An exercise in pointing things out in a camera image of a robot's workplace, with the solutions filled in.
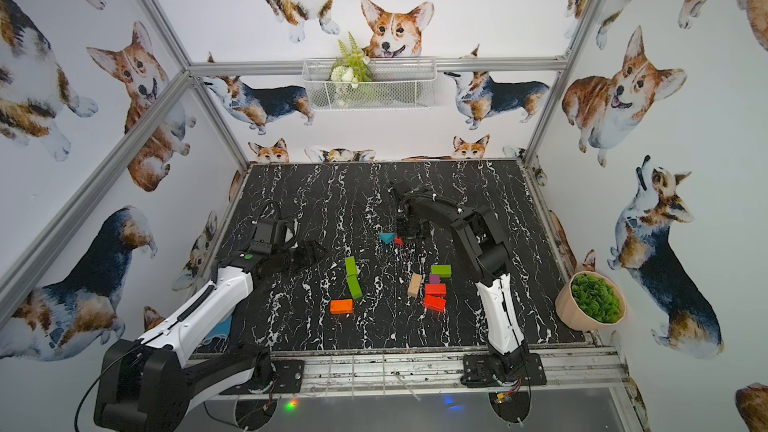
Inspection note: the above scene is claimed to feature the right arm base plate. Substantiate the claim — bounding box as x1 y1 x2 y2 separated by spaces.
459 353 547 388

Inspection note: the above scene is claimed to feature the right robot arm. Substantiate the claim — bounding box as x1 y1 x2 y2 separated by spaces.
388 182 528 383

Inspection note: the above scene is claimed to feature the beige pot with plant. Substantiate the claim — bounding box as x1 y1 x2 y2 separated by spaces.
555 271 626 331

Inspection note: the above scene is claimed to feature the green fern with flower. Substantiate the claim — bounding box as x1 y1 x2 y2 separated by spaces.
329 33 373 107

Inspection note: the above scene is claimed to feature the white wire basket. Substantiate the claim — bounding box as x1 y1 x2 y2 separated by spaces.
302 58 437 111

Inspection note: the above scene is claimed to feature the orange block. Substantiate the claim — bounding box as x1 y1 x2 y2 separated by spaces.
330 299 354 315

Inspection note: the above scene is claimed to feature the natural wood block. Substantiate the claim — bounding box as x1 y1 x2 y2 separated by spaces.
407 273 423 297

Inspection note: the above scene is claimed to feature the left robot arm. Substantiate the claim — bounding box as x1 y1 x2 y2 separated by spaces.
90 218 327 431

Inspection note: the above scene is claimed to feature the teal triangle block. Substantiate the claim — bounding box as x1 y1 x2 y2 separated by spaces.
378 233 396 244

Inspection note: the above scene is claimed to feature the green block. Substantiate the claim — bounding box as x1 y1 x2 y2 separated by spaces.
345 257 358 277
430 265 452 279
346 276 363 301

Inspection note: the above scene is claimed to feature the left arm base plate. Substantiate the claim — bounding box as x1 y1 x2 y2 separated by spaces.
265 359 306 394

